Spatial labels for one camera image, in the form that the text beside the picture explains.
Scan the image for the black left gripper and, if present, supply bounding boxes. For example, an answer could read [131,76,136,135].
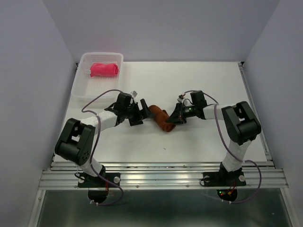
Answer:
[124,99,154,126]

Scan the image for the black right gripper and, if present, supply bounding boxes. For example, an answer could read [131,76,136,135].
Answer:
[165,102,197,125]

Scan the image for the brown microfibre towel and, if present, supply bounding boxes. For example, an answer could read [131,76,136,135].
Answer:
[149,105,176,132]

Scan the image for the pink microfibre towel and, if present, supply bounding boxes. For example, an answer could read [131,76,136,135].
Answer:
[84,62,119,77]

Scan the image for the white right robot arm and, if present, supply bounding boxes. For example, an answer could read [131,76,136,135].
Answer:
[166,90,261,184]

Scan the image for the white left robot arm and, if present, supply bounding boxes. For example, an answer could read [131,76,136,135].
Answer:
[54,92,154,186]

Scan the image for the white plastic basket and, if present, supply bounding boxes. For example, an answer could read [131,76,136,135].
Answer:
[71,52,124,101]

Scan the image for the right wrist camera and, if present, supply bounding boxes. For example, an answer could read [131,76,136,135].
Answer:
[177,95,192,106]

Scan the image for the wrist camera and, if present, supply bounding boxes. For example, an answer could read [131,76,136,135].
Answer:
[177,95,192,106]
[130,91,137,98]

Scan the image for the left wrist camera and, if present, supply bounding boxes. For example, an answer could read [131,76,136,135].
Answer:
[130,91,137,98]

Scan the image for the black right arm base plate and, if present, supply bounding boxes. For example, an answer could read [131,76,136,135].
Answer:
[200,171,247,188]

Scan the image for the aluminium table edge rail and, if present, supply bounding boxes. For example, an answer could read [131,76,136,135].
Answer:
[238,61,275,167]

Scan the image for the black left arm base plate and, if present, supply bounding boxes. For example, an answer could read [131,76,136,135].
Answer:
[74,172,121,189]

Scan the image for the aluminium front mounting rail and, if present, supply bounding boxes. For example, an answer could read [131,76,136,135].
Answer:
[38,161,288,191]

